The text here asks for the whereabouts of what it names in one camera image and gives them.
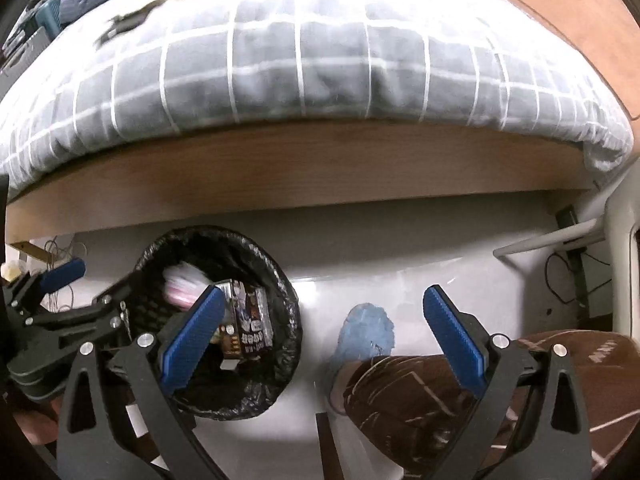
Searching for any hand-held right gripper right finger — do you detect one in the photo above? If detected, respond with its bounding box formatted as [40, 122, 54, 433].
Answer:
[422, 284, 596, 480]

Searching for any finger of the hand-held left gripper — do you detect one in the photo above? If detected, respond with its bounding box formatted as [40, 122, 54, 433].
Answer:
[2, 258, 87, 313]
[20, 272, 138, 349]

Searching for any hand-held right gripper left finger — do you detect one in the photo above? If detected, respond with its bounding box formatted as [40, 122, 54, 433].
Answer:
[55, 284, 231, 480]

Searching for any brown cookie box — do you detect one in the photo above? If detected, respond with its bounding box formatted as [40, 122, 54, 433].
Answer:
[214, 280, 274, 361]

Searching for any bin with black liner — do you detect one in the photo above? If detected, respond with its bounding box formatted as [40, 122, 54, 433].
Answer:
[122, 225, 305, 420]

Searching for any yellow plastic bag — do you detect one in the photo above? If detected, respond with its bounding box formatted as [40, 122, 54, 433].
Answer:
[0, 260, 24, 287]

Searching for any person's right leg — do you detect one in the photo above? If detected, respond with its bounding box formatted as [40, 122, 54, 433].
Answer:
[331, 330, 640, 480]

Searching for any blue slipper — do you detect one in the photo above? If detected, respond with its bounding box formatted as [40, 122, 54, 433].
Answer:
[327, 302, 397, 397]

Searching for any black power adapter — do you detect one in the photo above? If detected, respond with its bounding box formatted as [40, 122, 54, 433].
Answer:
[555, 205, 579, 231]

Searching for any white chair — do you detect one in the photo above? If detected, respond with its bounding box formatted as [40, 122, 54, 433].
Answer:
[492, 187, 640, 342]

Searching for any grey suitcase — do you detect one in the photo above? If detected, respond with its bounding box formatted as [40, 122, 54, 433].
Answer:
[1, 26, 52, 88]

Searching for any teal plastic crate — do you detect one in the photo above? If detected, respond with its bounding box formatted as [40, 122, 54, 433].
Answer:
[34, 0, 64, 30]

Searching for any white power strip with cables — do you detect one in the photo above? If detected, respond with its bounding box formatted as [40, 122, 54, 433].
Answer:
[42, 239, 89, 312]

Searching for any black cable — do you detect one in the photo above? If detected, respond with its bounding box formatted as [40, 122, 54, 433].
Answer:
[544, 251, 617, 307]

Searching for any wooden bed frame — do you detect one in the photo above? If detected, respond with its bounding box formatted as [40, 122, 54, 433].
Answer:
[5, 0, 640, 261]

